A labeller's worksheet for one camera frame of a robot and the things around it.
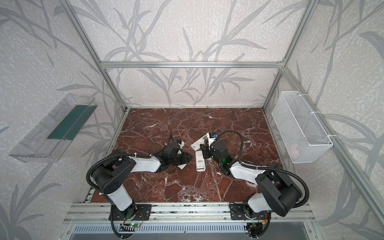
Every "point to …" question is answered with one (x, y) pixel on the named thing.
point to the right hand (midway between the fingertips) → (202, 140)
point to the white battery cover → (182, 166)
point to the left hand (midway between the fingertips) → (194, 154)
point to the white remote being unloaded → (200, 161)
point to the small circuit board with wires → (134, 224)
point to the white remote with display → (196, 145)
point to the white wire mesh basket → (304, 137)
